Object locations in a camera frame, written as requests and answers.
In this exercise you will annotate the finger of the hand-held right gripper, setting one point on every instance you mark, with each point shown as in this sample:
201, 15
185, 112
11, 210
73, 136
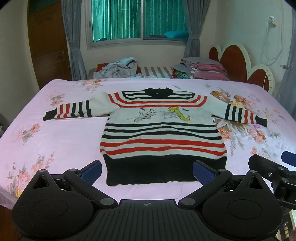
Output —
260, 162
289, 158

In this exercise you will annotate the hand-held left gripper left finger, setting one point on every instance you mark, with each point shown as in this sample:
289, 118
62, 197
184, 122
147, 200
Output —
92, 172

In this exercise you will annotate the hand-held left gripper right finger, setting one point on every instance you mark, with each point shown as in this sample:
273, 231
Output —
203, 172

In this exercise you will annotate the striped cartoon print sweater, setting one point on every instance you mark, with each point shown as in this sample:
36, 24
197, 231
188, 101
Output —
161, 139

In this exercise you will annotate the stack of folded clothes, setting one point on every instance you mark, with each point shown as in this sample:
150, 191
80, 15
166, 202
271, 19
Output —
205, 69

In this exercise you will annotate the pile of grey clothes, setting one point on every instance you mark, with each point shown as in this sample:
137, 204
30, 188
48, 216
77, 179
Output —
115, 69

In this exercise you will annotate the pink floral bedsheet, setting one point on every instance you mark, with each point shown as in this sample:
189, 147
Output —
57, 139

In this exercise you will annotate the colourful floral cloth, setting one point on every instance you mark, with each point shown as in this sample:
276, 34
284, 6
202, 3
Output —
182, 75

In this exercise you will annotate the red cloth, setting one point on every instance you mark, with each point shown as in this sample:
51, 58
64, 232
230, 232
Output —
100, 67

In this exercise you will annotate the red and white headboard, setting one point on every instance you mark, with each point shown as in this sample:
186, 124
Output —
233, 60

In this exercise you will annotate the brown wooden door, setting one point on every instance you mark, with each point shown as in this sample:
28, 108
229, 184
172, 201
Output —
48, 46

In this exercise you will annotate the grey curtain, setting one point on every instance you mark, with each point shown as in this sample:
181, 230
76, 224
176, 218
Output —
74, 34
195, 27

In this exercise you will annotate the teal pillow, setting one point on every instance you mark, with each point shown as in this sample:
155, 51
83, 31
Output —
175, 34

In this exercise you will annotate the window with green glass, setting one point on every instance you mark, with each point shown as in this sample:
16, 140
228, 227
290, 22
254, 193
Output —
120, 20

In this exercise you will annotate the clear wall hook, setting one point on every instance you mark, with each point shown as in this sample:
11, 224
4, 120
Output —
285, 66

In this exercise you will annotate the white wall socket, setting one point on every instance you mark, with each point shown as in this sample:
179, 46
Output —
272, 20

